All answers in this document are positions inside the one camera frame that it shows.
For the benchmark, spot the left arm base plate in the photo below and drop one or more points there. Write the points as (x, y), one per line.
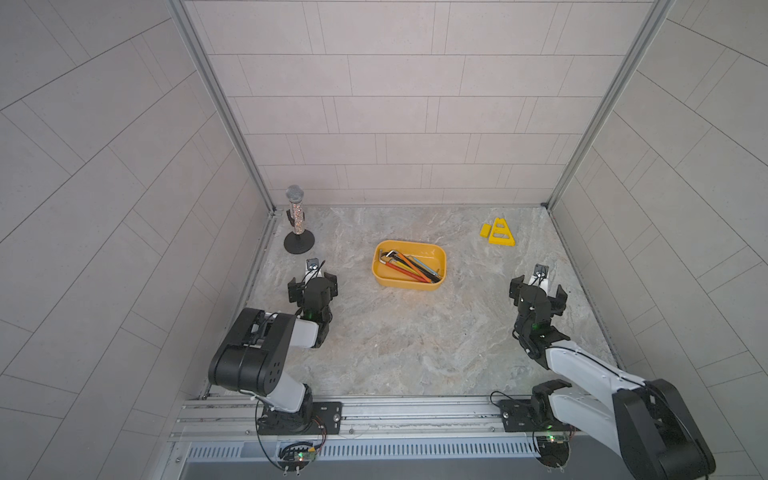
(321, 417)

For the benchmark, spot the yellow triangular holder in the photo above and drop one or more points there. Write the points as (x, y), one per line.
(500, 233)

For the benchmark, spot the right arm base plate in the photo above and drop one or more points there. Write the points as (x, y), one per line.
(520, 416)

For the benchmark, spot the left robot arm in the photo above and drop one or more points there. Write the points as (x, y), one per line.
(252, 357)

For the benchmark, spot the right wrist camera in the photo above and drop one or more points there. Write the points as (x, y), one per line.
(540, 277)

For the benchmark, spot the red hex key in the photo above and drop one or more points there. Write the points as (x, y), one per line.
(414, 277)

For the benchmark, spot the orange hex key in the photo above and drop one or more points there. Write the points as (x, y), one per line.
(395, 256)

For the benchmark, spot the right circuit board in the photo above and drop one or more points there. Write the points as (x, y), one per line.
(553, 451)

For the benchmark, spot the aluminium mounting rail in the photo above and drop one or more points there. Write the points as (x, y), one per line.
(232, 418)

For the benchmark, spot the circuit board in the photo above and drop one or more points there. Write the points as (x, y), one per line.
(295, 457)
(553, 451)

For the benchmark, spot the large black hex key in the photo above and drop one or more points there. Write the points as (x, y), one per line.
(384, 258)

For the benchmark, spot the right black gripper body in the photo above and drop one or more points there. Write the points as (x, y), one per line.
(518, 289)

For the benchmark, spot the black thin hex key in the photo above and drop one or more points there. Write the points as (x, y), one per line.
(417, 266)

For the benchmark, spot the blue hex key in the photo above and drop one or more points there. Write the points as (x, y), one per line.
(432, 271)

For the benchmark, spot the yellow plastic storage box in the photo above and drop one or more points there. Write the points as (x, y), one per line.
(430, 254)

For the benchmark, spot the left circuit board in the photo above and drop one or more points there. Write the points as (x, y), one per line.
(295, 457)

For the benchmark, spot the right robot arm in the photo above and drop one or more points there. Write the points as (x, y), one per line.
(645, 422)

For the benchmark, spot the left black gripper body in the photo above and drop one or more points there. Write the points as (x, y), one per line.
(294, 290)

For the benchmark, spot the green hex key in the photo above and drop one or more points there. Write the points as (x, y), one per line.
(402, 268)

